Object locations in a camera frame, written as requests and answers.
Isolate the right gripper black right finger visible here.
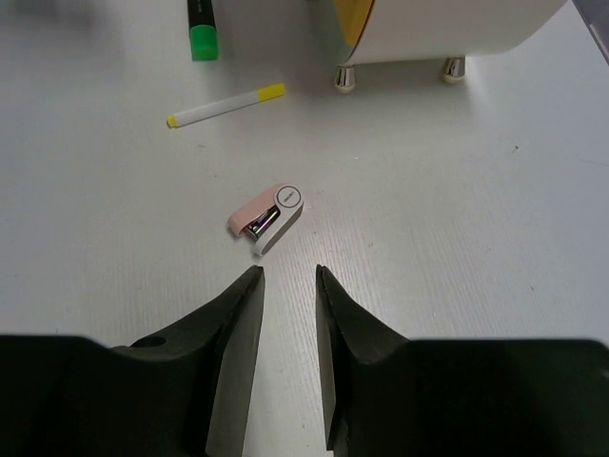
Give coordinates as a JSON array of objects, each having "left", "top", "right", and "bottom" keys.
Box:
[{"left": 315, "top": 265, "right": 413, "bottom": 456}]

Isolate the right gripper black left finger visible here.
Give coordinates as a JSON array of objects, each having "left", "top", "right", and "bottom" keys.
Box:
[{"left": 108, "top": 266, "right": 265, "bottom": 456}]

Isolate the orange organizer drawer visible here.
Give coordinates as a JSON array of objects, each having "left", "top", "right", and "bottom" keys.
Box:
[{"left": 333, "top": 0, "right": 374, "bottom": 47}]

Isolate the green black highlighter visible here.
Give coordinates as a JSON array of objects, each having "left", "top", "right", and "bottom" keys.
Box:
[{"left": 187, "top": 0, "right": 219, "bottom": 61}]

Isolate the pink white mini stapler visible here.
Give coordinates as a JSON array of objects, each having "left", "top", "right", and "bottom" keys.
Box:
[{"left": 227, "top": 184, "right": 304, "bottom": 257}]

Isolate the white pen bright yellow cap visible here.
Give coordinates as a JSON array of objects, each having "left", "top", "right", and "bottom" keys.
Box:
[{"left": 167, "top": 83, "right": 285, "bottom": 129}]

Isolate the cream round drawer organizer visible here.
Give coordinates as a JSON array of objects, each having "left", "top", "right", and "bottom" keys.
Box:
[{"left": 308, "top": 0, "right": 563, "bottom": 94}]

